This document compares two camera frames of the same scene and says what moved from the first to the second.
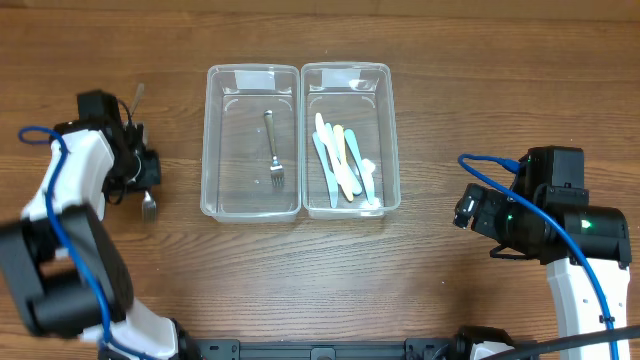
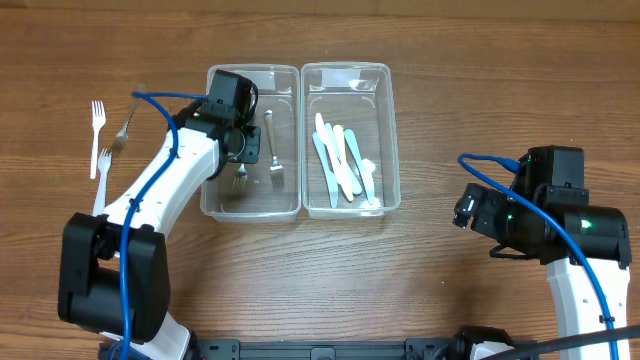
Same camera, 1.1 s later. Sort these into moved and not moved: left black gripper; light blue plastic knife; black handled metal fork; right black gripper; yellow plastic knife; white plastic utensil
Moved: black handled metal fork; left black gripper
Not moved: right black gripper; light blue plastic knife; white plastic utensil; yellow plastic knife
